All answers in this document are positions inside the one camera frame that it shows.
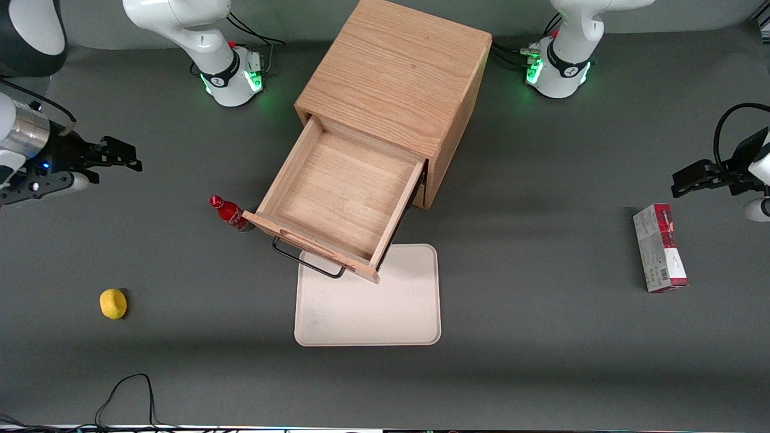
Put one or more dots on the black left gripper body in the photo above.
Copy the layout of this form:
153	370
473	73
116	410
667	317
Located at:
743	155

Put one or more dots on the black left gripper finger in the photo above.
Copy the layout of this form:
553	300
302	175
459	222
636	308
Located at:
695	173
701	186

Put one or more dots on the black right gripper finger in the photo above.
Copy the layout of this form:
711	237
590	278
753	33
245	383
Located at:
117	149
117	163

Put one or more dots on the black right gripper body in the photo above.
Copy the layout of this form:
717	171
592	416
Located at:
62	148

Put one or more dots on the wooden drawer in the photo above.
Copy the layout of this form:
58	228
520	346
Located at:
343	192
419	195

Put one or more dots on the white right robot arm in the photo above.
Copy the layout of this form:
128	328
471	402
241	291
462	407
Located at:
198	33

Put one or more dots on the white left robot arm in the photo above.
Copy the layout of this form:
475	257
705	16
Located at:
571	57

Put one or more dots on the wooden drawer cabinet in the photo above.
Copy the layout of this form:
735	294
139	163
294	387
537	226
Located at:
397	66

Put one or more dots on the red and grey carton box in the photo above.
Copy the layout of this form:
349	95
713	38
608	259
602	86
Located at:
659	252

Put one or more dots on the red cola bottle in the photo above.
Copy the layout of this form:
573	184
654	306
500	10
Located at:
228	211

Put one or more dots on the yellow lemon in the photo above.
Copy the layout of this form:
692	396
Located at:
113	304

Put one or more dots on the beige rectangular tray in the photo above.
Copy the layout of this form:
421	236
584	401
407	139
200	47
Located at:
379	307

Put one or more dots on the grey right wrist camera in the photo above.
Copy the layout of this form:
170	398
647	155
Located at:
42	185

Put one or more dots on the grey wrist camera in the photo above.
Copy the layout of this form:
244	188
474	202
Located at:
757	210
42	185

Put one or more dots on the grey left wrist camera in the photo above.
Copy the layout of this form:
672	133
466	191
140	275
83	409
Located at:
757	210

